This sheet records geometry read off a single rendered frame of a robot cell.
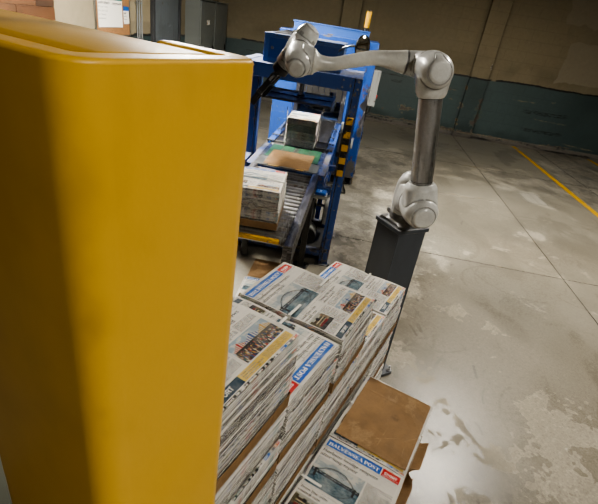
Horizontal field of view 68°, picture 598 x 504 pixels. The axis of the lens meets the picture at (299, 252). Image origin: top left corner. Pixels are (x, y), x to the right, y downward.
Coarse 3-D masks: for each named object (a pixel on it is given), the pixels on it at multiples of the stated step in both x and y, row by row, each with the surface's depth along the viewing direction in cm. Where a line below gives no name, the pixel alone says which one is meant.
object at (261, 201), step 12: (252, 180) 249; (252, 192) 239; (264, 192) 238; (276, 192) 238; (252, 204) 241; (264, 204) 240; (276, 204) 240; (240, 216) 245; (252, 216) 244; (264, 216) 244; (276, 216) 243
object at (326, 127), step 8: (320, 120) 548; (328, 128) 513; (336, 128) 522; (272, 136) 443; (280, 136) 445; (320, 136) 471; (328, 136) 476; (336, 136) 485; (280, 144) 421; (320, 144) 440; (328, 152) 454
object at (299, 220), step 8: (312, 176) 346; (312, 184) 329; (312, 192) 314; (304, 200) 298; (304, 208) 285; (296, 216) 272; (304, 216) 280; (296, 224) 261; (296, 232) 251; (288, 240) 241; (296, 240) 249; (288, 248) 235; (288, 256) 237
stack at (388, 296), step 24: (336, 264) 219; (360, 288) 202; (384, 288) 204; (384, 312) 187; (384, 336) 201; (360, 360) 166; (360, 384) 191; (336, 408) 159; (312, 432) 135; (288, 456) 120; (312, 456) 154; (288, 480) 131
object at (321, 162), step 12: (264, 144) 412; (276, 144) 416; (252, 156) 372; (264, 156) 375; (324, 156) 404; (276, 168) 356; (288, 168) 355; (312, 168) 365; (324, 168) 372; (324, 180) 369
